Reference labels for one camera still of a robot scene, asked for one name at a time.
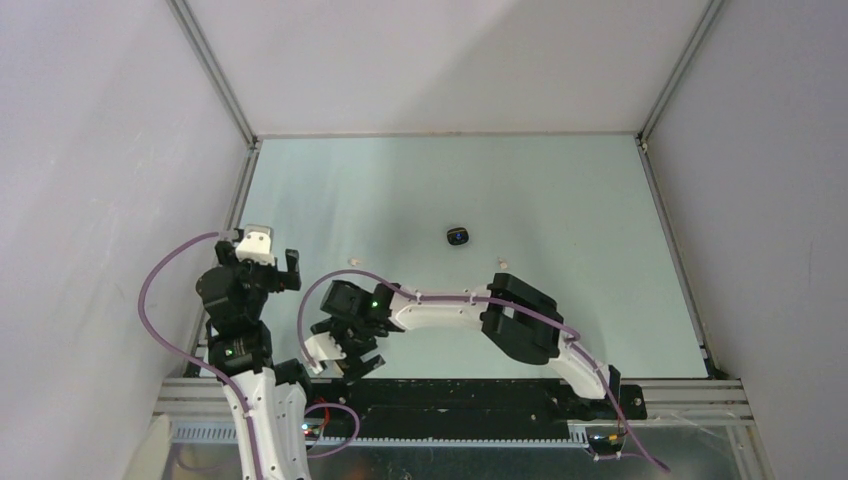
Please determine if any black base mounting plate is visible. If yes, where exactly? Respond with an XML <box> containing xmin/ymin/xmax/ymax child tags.
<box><xmin>302</xmin><ymin>379</ymin><xmax>648</xmax><ymax>440</ymax></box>

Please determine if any white slotted cable duct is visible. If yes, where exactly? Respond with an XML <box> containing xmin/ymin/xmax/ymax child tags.
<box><xmin>172</xmin><ymin>422</ymin><xmax>589</xmax><ymax>448</ymax></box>

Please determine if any left controller board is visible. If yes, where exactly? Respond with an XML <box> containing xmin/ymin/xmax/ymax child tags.
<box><xmin>300</xmin><ymin>423</ymin><xmax>324</xmax><ymax>442</ymax></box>

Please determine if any purple cable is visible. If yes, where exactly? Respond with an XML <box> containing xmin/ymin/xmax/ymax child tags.
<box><xmin>296</xmin><ymin>268</ymin><xmax>670</xmax><ymax>475</ymax></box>
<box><xmin>137</xmin><ymin>230</ymin><xmax>266</xmax><ymax>480</ymax></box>

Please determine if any black earbud charging case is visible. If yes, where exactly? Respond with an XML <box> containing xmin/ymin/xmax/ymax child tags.
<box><xmin>446</xmin><ymin>227</ymin><xmax>470</xmax><ymax>246</ymax></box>

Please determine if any controller board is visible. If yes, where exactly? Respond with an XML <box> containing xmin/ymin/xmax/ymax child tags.
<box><xmin>587</xmin><ymin>434</ymin><xmax>627</xmax><ymax>461</ymax></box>
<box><xmin>300</xmin><ymin>423</ymin><xmax>324</xmax><ymax>442</ymax></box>

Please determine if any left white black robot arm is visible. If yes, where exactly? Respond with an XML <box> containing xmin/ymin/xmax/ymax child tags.
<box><xmin>195</xmin><ymin>230</ymin><xmax>316</xmax><ymax>479</ymax></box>

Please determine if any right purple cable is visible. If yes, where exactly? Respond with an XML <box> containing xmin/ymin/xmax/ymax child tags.
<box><xmin>296</xmin><ymin>268</ymin><xmax>670</xmax><ymax>475</ymax></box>

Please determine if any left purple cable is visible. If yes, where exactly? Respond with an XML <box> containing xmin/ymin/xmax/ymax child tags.
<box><xmin>137</xmin><ymin>230</ymin><xmax>266</xmax><ymax>480</ymax></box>

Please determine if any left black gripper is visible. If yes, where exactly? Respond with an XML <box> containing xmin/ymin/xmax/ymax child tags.
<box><xmin>216</xmin><ymin>240</ymin><xmax>299</xmax><ymax>318</ymax></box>

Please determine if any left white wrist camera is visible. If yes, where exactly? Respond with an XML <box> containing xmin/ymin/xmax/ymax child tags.
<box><xmin>235</xmin><ymin>224</ymin><xmax>276</xmax><ymax>266</ymax></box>

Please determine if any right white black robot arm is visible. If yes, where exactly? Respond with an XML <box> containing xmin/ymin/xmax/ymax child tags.
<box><xmin>297</xmin><ymin>269</ymin><xmax>646</xmax><ymax>423</ymax></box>

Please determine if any right controller board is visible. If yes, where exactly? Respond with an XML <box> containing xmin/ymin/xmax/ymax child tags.
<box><xmin>587</xmin><ymin>434</ymin><xmax>627</xmax><ymax>461</ymax></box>

